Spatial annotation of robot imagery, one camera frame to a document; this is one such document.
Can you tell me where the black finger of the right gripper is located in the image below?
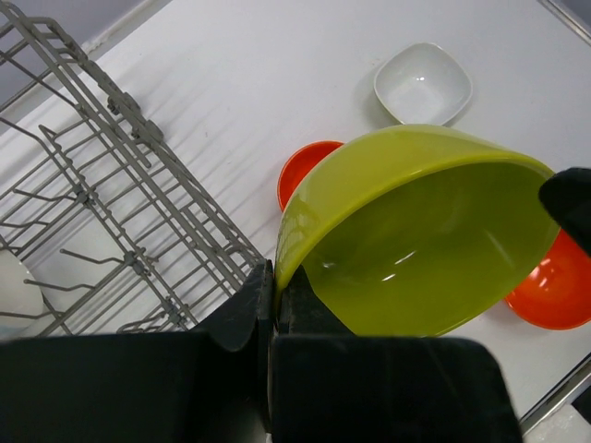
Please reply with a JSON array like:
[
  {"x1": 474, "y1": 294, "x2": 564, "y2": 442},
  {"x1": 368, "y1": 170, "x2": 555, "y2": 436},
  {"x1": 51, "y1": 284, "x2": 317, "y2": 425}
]
[{"x1": 538, "y1": 167, "x2": 591, "y2": 256}]

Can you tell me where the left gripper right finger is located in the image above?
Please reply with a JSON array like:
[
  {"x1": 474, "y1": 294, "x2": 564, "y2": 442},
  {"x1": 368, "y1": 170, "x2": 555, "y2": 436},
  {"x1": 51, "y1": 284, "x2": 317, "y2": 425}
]
[{"x1": 270, "y1": 269, "x2": 522, "y2": 442}]

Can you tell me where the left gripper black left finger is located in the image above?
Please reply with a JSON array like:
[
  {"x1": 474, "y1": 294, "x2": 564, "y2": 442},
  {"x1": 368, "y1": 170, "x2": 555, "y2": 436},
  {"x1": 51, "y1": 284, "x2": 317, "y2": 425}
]
[{"x1": 1, "y1": 260, "x2": 273, "y2": 442}]

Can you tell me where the lime green bowl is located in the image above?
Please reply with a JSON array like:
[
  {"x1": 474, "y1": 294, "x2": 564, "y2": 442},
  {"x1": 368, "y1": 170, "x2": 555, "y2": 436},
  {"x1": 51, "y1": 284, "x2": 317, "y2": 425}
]
[{"x1": 274, "y1": 125, "x2": 559, "y2": 337}]

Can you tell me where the grey wire dish rack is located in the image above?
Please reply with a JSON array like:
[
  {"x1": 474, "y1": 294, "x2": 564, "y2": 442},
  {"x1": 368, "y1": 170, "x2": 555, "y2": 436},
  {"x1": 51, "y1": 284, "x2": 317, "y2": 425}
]
[{"x1": 1, "y1": 1, "x2": 261, "y2": 340}]

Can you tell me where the white square dish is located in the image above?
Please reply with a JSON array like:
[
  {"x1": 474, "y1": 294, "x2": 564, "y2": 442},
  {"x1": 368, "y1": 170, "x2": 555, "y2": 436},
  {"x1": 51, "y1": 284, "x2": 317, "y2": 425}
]
[{"x1": 373, "y1": 42, "x2": 473, "y2": 126}]

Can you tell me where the orange bowl right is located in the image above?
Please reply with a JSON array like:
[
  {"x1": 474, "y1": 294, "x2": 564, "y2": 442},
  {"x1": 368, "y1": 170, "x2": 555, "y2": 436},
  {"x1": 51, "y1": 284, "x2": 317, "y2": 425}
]
[{"x1": 505, "y1": 230, "x2": 590, "y2": 330}]

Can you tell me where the orange bowl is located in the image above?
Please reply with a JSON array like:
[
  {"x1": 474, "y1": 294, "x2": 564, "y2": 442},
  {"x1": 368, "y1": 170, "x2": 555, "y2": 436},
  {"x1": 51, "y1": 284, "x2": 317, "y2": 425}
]
[
  {"x1": 276, "y1": 140, "x2": 343, "y2": 211},
  {"x1": 505, "y1": 230, "x2": 590, "y2": 330}
]

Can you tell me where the orange bowl left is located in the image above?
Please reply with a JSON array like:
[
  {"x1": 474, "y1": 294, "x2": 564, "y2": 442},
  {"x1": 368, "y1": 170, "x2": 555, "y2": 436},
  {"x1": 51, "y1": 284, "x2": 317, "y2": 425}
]
[{"x1": 276, "y1": 140, "x2": 343, "y2": 211}]

